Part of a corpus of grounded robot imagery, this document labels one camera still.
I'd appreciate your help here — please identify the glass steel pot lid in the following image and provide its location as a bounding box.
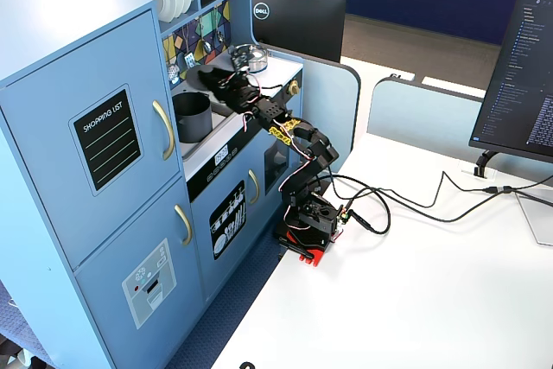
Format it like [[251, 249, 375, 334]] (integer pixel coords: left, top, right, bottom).
[[235, 43, 270, 61]]

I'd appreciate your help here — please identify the black Dell monitor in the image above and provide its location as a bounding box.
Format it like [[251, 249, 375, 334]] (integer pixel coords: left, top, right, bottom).
[[251, 0, 347, 64]]

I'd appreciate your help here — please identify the water dispenser sticker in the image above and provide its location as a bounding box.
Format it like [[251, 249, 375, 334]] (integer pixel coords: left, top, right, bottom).
[[121, 238, 178, 330]]

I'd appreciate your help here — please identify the black table clamp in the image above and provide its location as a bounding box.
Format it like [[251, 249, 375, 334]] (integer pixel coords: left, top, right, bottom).
[[278, 237, 313, 260]]

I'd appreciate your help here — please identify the long gold fridge handle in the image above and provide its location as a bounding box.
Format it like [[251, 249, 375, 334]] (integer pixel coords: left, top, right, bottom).
[[151, 99, 176, 162]]

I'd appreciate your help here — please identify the short gold fridge handle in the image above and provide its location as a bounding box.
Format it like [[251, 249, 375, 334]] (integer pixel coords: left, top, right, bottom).
[[174, 203, 194, 247]]

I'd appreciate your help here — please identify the gray toy pot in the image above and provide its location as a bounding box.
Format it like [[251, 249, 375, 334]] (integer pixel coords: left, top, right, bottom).
[[171, 91, 214, 144]]

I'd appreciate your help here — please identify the yellow black label tape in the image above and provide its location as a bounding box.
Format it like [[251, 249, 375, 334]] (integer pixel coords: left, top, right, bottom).
[[267, 118, 302, 143]]

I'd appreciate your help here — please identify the looped black cable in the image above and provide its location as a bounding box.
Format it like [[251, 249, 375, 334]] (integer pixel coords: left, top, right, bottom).
[[330, 185, 553, 236]]

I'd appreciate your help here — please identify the gold dishwasher door handle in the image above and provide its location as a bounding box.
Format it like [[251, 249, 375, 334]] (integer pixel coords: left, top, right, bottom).
[[247, 169, 261, 206]]

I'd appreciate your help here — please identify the steel toy pot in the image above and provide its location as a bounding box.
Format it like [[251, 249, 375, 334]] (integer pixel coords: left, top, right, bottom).
[[245, 55, 270, 73]]

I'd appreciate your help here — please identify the silver stand base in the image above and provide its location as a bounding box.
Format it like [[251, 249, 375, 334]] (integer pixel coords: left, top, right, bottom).
[[516, 189, 553, 247]]

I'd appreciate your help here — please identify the black cable with connector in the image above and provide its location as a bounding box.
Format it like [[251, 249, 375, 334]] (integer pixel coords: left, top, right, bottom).
[[321, 169, 553, 210]]

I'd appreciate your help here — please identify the blue dishwasher door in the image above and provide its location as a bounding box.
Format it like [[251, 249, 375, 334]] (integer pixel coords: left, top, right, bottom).
[[189, 156, 264, 301]]

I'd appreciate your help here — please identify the steel ladle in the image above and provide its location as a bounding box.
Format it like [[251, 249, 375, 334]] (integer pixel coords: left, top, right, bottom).
[[199, 16, 213, 54]]

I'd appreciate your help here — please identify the light blue desk divider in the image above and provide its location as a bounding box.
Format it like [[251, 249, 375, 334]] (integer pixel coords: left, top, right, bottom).
[[301, 55, 362, 174], [366, 76, 487, 150]]

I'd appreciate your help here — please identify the blue fridge door with dispenser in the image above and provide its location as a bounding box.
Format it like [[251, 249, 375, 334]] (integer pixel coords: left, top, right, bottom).
[[73, 176, 207, 368]]

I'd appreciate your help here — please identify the red robot base mount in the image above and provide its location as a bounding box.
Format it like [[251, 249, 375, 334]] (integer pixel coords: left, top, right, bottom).
[[274, 215, 342, 269]]

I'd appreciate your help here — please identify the black white dishwasher sticker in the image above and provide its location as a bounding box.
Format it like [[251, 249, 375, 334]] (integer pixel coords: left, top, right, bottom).
[[208, 179, 248, 261]]

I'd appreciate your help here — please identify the gray toy sink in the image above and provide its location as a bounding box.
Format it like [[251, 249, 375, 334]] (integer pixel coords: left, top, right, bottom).
[[176, 107, 243, 158]]

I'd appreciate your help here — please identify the steel slotted spatula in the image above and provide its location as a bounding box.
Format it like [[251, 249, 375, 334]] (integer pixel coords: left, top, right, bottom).
[[183, 22, 197, 69]]

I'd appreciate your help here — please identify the steel slotted spoon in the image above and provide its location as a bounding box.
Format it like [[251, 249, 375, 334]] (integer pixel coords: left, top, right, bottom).
[[166, 38, 181, 84]]

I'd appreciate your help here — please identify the shopping list sticker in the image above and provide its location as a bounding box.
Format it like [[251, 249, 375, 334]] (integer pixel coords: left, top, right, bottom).
[[68, 83, 143, 197]]

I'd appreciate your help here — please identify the monitor with dark screen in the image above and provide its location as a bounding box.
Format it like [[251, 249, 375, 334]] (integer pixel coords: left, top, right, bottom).
[[468, 0, 553, 165]]

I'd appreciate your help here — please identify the blue fridge door with list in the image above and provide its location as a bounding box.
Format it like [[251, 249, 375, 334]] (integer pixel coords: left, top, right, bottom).
[[0, 8, 182, 269]]

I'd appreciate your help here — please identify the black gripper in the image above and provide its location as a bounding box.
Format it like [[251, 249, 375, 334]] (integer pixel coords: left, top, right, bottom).
[[197, 47, 263, 116]]

